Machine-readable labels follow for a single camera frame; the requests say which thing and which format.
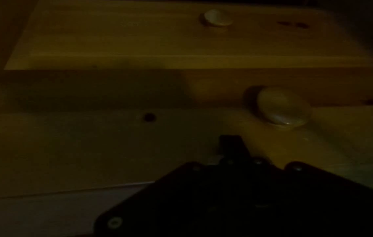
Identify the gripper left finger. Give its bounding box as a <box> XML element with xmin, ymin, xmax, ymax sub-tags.
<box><xmin>93</xmin><ymin>135</ymin><xmax>237</xmax><ymax>237</ymax></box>

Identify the round pale drawer knob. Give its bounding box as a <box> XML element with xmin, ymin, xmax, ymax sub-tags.
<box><xmin>202</xmin><ymin>9</ymin><xmax>234</xmax><ymax>27</ymax></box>
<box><xmin>255</xmin><ymin>86</ymin><xmax>313</xmax><ymax>128</ymax></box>

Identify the wooden drawer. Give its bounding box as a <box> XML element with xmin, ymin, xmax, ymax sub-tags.
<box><xmin>4</xmin><ymin>0</ymin><xmax>373</xmax><ymax>70</ymax></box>
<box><xmin>0</xmin><ymin>68</ymin><xmax>373</xmax><ymax>201</ymax></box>

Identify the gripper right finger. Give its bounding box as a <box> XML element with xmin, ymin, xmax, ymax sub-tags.
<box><xmin>234</xmin><ymin>135</ymin><xmax>373</xmax><ymax>237</ymax></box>

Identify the wooden chest of drawers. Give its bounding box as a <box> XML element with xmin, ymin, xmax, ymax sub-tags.
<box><xmin>0</xmin><ymin>0</ymin><xmax>373</xmax><ymax>202</ymax></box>

